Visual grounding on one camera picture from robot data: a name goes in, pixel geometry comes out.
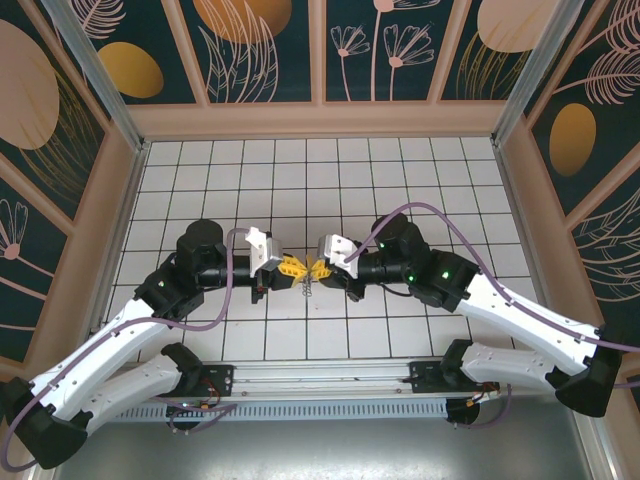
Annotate grey slotted cable duct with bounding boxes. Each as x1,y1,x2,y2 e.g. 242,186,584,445
107,399,450,422

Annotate aluminium frame post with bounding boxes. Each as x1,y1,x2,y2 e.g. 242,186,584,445
41,0,152,154
489,0,587,147

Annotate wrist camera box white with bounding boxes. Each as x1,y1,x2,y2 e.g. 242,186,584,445
243,226,284,277
317,233,362,280

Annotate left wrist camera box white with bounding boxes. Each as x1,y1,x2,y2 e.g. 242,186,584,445
243,226,284,277

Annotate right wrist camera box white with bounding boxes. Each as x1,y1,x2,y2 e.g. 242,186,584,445
317,233,362,280

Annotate yellow connector with wires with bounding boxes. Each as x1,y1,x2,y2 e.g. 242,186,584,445
464,380,501,407

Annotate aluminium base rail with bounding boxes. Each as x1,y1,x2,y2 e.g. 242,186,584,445
47,355,596,401

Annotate aluminium table side rail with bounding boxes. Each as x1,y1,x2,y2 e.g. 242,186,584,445
492,141,569,354

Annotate grey sheet metal panel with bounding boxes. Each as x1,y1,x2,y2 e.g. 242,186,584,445
49,417,591,480

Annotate small circuit board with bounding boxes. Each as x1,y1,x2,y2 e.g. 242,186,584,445
167,399,216,417

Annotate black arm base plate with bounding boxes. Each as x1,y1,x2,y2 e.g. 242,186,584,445
408,360,501,396
197,363,236,399

